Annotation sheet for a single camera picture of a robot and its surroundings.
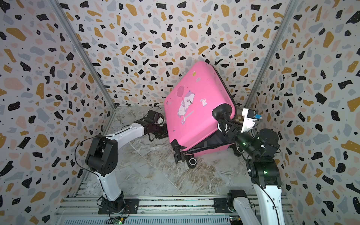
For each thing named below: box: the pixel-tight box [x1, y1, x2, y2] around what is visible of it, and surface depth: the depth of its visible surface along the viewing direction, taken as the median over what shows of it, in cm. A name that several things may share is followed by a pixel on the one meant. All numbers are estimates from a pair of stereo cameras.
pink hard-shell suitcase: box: [164, 60, 243, 169], surface depth 72 cm
